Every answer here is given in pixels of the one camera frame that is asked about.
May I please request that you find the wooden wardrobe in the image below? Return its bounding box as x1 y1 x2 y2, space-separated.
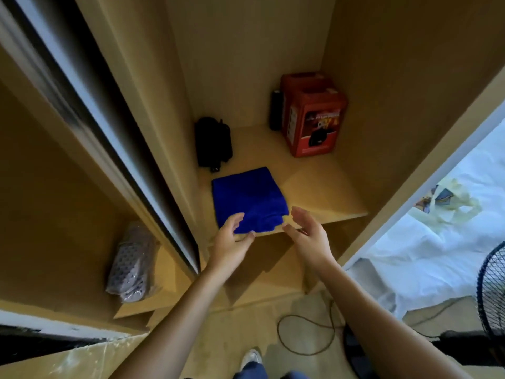
0 0 505 336

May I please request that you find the white bed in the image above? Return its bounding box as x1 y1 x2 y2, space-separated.
347 118 505 320

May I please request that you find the person's left forearm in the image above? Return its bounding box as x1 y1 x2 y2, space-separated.
110 266 234 379

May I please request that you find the tall framed mirror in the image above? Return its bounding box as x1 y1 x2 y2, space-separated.
0 0 200 275

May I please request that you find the black standing fan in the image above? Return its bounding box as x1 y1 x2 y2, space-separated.
342 240 505 379

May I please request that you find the black pouch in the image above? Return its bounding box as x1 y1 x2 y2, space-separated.
194 116 234 173

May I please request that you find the small black object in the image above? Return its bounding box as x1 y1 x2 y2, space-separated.
269 89 284 132

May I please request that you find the person's right forearm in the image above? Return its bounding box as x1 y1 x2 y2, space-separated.
315 262 472 379

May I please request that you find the cartoon print cloth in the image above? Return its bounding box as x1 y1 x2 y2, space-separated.
408 177 483 233

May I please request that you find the blue cloth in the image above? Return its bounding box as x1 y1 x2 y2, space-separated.
211 166 290 235

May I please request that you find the red box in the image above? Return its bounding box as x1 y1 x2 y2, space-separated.
280 72 349 158

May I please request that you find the person's right hand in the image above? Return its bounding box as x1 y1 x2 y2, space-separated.
282 206 338 273

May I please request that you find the grey dotted slipper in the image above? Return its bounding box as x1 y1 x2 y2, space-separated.
105 223 157 295
119 272 157 304

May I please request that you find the thin black cable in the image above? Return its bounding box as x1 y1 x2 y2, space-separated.
277 295 474 356

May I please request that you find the person's white shoe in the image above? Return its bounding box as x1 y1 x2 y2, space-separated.
240 349 263 372

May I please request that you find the person's left hand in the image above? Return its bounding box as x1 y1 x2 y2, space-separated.
206 212 256 279

